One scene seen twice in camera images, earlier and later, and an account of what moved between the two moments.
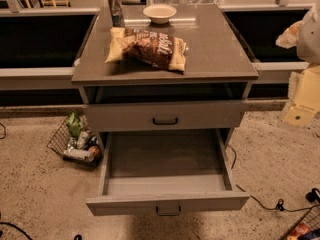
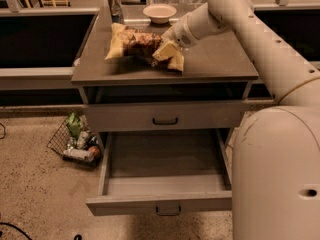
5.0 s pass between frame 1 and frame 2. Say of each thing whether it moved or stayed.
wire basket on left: stayed
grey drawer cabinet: stayed
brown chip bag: stayed
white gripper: moved
